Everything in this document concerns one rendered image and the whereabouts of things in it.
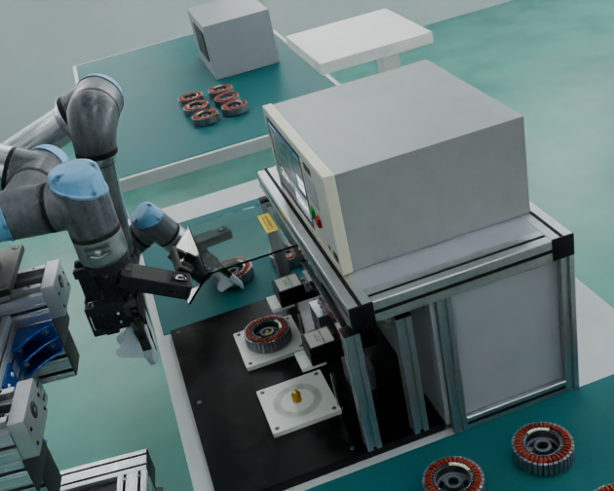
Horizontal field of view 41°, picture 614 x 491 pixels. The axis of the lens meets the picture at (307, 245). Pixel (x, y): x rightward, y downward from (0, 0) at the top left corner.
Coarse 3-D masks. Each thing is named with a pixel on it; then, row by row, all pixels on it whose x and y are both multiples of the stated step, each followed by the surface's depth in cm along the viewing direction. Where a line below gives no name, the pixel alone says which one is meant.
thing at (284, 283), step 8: (280, 280) 192; (288, 280) 192; (296, 280) 191; (304, 280) 195; (280, 288) 189; (288, 288) 189; (296, 288) 189; (304, 288) 189; (272, 296) 194; (280, 296) 188; (288, 296) 189; (296, 296) 189; (304, 296) 190; (312, 296) 191; (272, 304) 192; (280, 304) 191; (288, 304) 190
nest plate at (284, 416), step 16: (288, 384) 181; (304, 384) 180; (320, 384) 179; (272, 400) 177; (288, 400) 176; (304, 400) 175; (320, 400) 174; (272, 416) 173; (288, 416) 172; (304, 416) 171; (320, 416) 170; (272, 432) 169; (288, 432) 169
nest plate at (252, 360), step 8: (288, 320) 202; (296, 328) 198; (240, 336) 200; (296, 336) 196; (240, 344) 198; (288, 344) 194; (296, 344) 193; (240, 352) 195; (248, 352) 194; (272, 352) 192; (280, 352) 192; (288, 352) 191; (296, 352) 191; (248, 360) 191; (256, 360) 191; (264, 360) 190; (272, 360) 190; (248, 368) 189; (256, 368) 190
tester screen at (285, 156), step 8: (272, 128) 176; (272, 136) 180; (280, 136) 171; (280, 144) 174; (280, 152) 177; (288, 152) 166; (280, 160) 180; (288, 160) 169; (296, 160) 161; (280, 168) 183; (288, 168) 172; (296, 168) 164; (288, 176) 176; (288, 184) 179; (296, 184) 169; (296, 200) 175; (312, 224) 167
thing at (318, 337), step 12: (312, 336) 171; (324, 336) 170; (336, 336) 173; (372, 336) 171; (312, 348) 168; (324, 348) 168; (336, 348) 169; (300, 360) 171; (312, 360) 168; (324, 360) 169
